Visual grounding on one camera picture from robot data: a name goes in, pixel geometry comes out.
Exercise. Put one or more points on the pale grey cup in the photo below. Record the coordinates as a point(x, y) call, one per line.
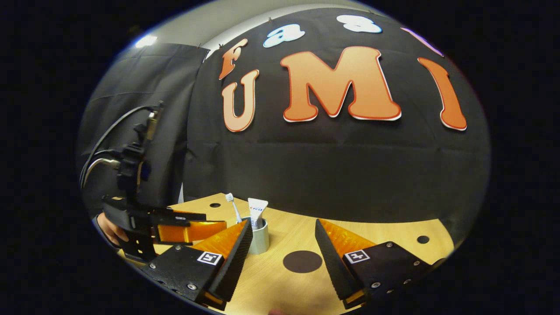
point(260, 243)

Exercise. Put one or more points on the white toothpaste tube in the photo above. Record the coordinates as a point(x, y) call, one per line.
point(257, 208)

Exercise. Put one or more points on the dark brown round coaster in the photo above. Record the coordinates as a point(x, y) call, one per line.
point(302, 261)

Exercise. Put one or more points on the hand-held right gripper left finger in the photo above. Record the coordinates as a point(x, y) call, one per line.
point(232, 267)

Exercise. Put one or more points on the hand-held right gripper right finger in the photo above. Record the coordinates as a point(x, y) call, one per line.
point(332, 267)

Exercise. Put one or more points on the wooden desktop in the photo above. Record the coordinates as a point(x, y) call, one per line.
point(280, 288)

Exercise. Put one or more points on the white toothbrush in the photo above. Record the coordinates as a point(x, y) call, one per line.
point(232, 205)

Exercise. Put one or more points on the ceiling light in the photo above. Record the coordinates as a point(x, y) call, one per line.
point(145, 40)

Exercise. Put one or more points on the black backdrop cloth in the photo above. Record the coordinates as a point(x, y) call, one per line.
point(328, 175)

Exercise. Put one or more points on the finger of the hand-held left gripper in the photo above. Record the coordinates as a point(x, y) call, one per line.
point(179, 215)
point(188, 232)

